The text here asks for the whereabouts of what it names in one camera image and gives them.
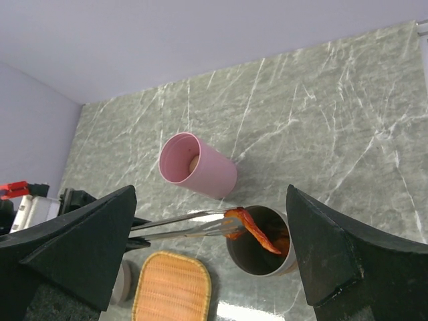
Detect roasted chicken wing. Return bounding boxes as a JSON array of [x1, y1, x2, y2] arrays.
[[224, 207, 282, 255]]

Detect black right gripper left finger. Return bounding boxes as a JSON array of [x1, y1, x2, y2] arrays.
[[1, 185, 137, 320]]

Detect grey cylindrical container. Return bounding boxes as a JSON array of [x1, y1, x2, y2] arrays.
[[226, 205, 298, 277]]

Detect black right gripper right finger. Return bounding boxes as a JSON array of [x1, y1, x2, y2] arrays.
[[286, 185, 427, 320]]

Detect metal food tongs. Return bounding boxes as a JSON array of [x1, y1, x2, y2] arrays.
[[129, 209, 244, 241]]

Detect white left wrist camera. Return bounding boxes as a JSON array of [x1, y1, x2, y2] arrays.
[[1, 181, 61, 235]]

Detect woven bamboo tray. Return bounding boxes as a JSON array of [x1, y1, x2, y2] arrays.
[[132, 251, 212, 321]]

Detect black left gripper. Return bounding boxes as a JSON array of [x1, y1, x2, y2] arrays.
[[58, 187, 151, 250]]

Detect grey container lid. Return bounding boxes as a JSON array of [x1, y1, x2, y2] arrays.
[[110, 260, 132, 305]]

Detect brown meat slice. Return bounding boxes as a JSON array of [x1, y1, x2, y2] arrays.
[[266, 227, 290, 252]]

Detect pink cylindrical container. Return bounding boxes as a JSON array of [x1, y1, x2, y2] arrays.
[[158, 132, 237, 199]]

